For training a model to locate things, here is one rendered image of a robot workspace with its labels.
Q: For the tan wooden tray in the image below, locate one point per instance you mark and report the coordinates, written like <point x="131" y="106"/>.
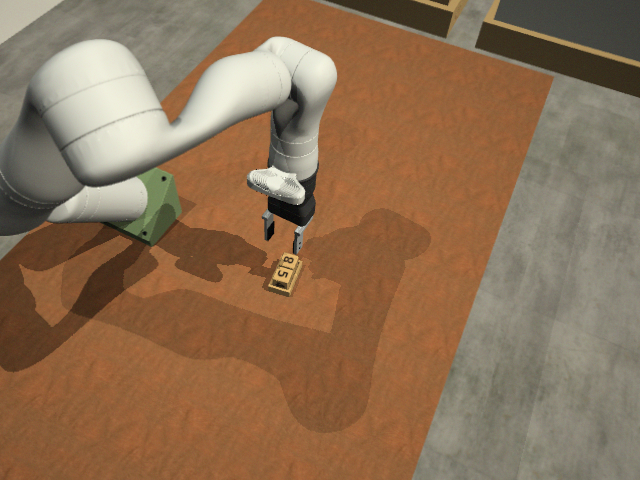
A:
<point x="285" y="292"/>

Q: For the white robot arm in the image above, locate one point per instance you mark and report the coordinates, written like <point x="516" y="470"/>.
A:
<point x="104" y="115"/>

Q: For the tan number cube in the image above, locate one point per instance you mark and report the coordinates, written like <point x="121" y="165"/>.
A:
<point x="282" y="277"/>
<point x="289" y="261"/>

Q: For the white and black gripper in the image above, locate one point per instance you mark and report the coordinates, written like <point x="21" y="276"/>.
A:
<point x="289" y="182"/>

